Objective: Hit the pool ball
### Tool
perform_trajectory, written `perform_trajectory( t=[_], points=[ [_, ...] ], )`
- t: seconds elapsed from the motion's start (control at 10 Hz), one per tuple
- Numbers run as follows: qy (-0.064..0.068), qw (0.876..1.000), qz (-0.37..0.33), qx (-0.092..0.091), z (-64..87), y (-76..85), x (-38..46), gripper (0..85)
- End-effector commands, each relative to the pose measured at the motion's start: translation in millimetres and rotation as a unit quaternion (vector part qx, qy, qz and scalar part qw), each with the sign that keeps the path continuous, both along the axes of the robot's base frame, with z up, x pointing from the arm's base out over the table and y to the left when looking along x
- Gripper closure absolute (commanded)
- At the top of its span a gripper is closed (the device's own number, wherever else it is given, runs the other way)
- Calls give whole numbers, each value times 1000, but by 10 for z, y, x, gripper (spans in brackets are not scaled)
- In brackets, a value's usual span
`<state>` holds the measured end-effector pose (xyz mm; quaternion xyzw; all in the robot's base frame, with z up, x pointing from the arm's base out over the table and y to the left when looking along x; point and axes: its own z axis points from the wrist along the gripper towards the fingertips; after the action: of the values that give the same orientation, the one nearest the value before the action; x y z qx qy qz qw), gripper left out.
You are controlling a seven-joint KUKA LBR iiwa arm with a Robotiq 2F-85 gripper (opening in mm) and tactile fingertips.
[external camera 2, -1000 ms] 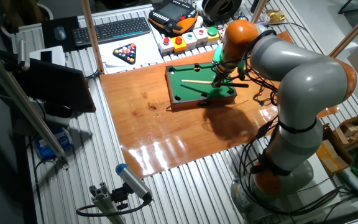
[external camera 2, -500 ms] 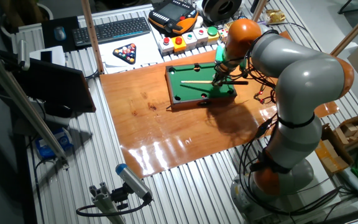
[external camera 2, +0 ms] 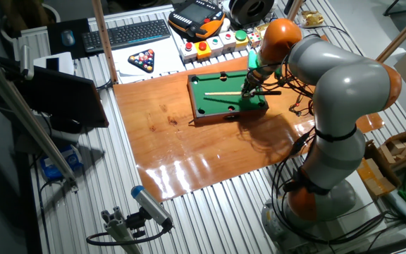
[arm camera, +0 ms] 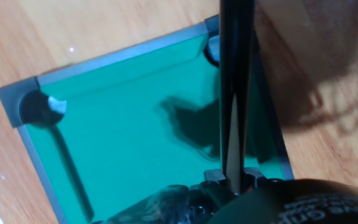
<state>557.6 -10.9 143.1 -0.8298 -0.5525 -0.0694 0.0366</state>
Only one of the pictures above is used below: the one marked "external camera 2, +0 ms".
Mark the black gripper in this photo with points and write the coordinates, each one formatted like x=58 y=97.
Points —
x=254 y=79

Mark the wooden pool cue black butt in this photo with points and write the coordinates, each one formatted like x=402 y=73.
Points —
x=224 y=93

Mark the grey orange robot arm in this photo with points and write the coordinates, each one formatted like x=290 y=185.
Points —
x=347 y=91

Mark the mini pool table green felt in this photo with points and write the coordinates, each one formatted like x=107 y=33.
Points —
x=213 y=104

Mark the small board red LEDs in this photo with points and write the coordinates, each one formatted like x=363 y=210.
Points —
x=296 y=107

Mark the yellow box large green button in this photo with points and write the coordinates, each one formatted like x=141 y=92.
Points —
x=241 y=42

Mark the rubik's cube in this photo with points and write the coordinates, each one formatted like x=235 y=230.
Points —
x=254 y=39

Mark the white box small red button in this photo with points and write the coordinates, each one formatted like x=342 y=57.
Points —
x=227 y=43

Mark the white box green button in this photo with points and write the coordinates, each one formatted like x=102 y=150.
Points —
x=215 y=47

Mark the yellow box red button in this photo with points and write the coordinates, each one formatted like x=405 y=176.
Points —
x=203 y=53

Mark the white box red mushroom button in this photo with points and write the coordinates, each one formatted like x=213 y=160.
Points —
x=189 y=53

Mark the black filament spool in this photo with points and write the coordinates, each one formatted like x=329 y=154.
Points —
x=238 y=12

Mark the wooden board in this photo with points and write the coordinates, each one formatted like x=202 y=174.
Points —
x=196 y=155

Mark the white paper sheet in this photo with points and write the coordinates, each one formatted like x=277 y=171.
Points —
x=167 y=56

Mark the orange black teach pendant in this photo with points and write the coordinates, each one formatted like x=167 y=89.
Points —
x=196 y=14

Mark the golden snack bag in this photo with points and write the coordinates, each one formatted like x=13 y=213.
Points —
x=312 y=17

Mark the black triangle rack with balls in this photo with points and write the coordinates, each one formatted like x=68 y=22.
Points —
x=143 y=60

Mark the black keyboard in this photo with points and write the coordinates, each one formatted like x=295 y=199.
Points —
x=125 y=35

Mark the orange cardboard box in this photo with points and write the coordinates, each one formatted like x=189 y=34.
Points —
x=372 y=176

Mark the open cardboard box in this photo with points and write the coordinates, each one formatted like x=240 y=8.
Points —
x=397 y=146

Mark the black monitor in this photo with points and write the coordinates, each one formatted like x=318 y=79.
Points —
x=62 y=98

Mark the grey computer mouse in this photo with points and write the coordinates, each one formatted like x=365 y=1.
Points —
x=68 y=37

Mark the white rolled sheet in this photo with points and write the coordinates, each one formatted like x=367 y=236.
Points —
x=400 y=206

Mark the short aluminium profile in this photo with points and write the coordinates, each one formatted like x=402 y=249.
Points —
x=118 y=233

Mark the black mouse pad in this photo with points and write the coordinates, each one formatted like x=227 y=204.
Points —
x=55 y=51

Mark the blue packet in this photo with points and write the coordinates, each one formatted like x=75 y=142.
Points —
x=62 y=164

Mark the grey cylinder on stand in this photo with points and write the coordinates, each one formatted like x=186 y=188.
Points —
x=26 y=63

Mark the long aluminium profile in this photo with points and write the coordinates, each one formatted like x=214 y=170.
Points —
x=23 y=116

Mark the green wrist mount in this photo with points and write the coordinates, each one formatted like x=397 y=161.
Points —
x=254 y=61

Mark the wooden post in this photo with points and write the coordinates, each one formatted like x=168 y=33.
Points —
x=294 y=8
x=104 y=42
x=400 y=35

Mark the grey camera blue cap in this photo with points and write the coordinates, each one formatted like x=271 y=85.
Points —
x=150 y=204

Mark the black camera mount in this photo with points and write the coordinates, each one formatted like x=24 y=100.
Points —
x=136 y=222

